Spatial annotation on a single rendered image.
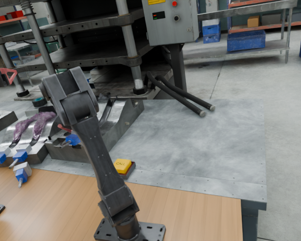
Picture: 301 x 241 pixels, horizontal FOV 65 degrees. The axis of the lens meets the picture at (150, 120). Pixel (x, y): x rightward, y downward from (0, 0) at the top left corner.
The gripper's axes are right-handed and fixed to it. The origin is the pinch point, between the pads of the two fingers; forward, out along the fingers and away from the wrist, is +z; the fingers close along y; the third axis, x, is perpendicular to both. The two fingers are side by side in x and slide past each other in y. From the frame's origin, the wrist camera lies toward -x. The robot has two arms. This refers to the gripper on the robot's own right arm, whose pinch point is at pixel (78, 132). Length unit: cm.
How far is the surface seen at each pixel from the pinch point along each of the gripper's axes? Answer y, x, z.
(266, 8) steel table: -82, -339, 104
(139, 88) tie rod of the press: 3, -64, 34
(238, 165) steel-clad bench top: -63, -4, 3
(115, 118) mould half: -6.5, -17.6, 9.7
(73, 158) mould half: 2.9, 6.5, 11.0
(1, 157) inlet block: 34.1, 16.0, 9.2
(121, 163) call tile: -21.7, 6.5, 4.2
